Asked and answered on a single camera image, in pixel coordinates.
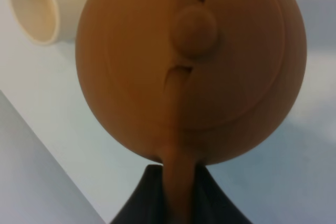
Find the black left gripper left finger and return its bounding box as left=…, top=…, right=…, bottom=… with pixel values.
left=111, top=165, right=166, bottom=224

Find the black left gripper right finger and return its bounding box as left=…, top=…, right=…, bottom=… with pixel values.
left=191, top=165, right=251, bottom=224

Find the brown clay teapot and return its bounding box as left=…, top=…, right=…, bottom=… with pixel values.
left=76, top=0, right=307, bottom=223

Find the far white teacup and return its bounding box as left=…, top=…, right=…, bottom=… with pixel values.
left=10, top=0, right=87, bottom=45

